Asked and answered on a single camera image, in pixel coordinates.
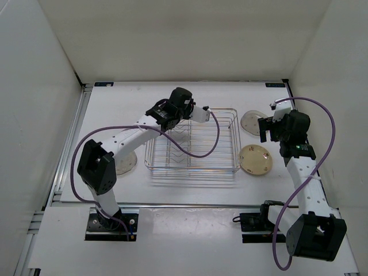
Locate chrome wire dish rack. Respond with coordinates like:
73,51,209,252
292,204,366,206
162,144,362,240
145,108,241,173

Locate beige ceramic plate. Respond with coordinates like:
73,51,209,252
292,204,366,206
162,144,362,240
239,144,273,176

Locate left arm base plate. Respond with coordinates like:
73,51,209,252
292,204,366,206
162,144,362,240
85,208,139,242

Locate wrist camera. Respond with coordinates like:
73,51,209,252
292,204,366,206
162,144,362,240
270,99,292,122
189,105,211,123

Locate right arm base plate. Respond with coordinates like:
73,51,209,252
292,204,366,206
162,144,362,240
232,212,274,244

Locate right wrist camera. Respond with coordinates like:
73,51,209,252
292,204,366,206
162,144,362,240
270,99,292,122

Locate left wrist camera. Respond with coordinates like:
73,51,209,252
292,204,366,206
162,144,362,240
189,105,211,123

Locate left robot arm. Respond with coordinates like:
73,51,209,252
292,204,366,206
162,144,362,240
77,87,194,231

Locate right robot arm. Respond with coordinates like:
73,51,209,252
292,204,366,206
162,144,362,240
258,110,347,262

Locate clear glass plate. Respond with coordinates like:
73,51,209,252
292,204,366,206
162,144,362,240
240,110,267,136
116,151,137,175

